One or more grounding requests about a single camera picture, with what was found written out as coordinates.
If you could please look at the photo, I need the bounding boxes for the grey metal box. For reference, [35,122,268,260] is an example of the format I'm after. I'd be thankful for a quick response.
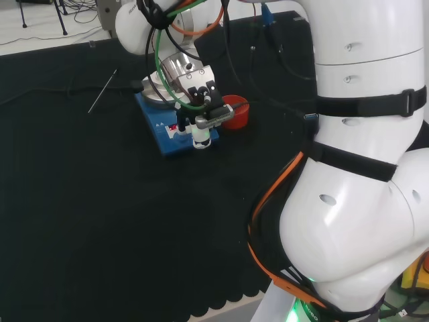
[96,0,119,38]

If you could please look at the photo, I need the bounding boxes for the black cloth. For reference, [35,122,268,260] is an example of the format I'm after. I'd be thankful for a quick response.
[0,9,322,322]

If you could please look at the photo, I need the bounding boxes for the thin grey rod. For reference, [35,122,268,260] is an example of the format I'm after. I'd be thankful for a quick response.
[87,68,119,114]

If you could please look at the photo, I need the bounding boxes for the orange ribbed ring holder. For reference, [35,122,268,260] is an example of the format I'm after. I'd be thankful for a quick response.
[220,95,251,132]

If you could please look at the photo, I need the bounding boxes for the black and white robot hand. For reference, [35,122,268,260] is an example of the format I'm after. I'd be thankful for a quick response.
[176,66,225,150]

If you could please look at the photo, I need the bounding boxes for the green cable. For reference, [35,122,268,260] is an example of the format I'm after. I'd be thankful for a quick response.
[154,0,209,113]

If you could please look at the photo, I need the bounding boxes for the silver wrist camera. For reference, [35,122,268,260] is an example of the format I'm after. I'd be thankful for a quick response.
[195,103,235,130]

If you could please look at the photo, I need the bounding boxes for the orange cable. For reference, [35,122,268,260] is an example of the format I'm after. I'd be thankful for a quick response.
[166,0,331,311]

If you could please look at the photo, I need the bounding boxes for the black arm strap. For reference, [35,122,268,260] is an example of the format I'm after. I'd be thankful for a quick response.
[308,140,399,184]
[316,86,429,119]

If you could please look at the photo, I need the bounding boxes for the heater with blue base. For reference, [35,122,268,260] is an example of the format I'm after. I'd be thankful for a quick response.
[130,72,221,160]

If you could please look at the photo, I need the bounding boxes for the black tripod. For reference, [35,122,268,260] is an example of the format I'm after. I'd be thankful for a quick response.
[15,0,69,36]

